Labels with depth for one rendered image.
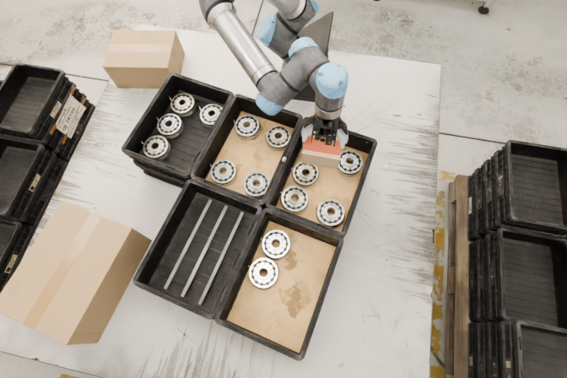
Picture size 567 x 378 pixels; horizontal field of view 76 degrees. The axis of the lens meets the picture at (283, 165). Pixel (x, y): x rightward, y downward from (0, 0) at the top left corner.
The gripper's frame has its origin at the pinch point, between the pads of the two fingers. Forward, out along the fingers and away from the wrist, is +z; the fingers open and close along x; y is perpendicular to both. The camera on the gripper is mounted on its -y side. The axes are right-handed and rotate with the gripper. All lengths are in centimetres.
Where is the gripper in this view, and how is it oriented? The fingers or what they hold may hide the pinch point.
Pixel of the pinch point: (324, 137)
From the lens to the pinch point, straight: 119.5
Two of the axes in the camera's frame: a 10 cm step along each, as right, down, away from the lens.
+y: -2.0, 9.0, -3.9
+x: 9.8, 1.7, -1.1
